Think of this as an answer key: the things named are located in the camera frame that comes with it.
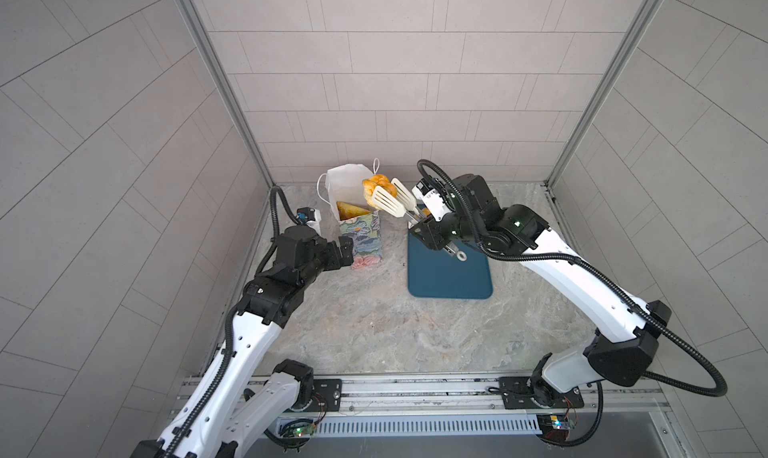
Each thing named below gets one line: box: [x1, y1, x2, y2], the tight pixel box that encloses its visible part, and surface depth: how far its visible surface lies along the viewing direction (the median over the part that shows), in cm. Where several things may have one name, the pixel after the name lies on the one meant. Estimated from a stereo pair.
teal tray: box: [408, 229, 493, 299], surface depth 93 cm
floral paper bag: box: [317, 158, 383, 269], surface depth 88 cm
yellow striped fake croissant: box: [336, 201, 371, 221], surface depth 93 cm
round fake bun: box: [362, 174, 399, 209], surface depth 70 cm
